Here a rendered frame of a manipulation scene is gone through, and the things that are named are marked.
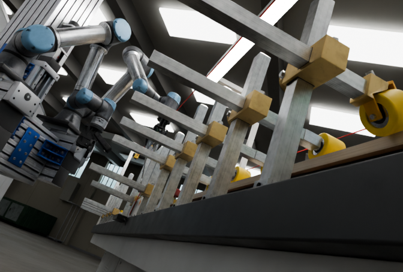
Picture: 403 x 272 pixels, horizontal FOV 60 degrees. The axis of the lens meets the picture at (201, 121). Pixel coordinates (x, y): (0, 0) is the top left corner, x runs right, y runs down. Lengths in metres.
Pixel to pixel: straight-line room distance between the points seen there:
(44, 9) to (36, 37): 0.56
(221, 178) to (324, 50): 0.37
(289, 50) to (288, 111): 0.10
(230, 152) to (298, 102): 0.25
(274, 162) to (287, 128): 0.07
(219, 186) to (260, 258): 0.29
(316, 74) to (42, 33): 1.25
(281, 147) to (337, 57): 0.17
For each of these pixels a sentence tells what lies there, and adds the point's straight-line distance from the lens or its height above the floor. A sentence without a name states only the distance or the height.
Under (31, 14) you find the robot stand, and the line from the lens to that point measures 2.20.
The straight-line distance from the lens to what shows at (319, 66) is 0.61.
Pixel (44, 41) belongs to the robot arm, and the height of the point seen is 1.20.
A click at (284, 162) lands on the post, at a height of 0.76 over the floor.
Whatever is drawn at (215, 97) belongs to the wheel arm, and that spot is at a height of 0.93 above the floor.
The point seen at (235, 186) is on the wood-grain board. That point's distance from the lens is 1.24.
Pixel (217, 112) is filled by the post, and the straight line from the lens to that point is 1.12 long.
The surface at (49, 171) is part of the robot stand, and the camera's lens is 1.92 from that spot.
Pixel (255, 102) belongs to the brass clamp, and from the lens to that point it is 0.80.
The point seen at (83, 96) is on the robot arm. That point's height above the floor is 1.11.
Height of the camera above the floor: 0.55
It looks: 24 degrees up
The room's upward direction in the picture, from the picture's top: 21 degrees clockwise
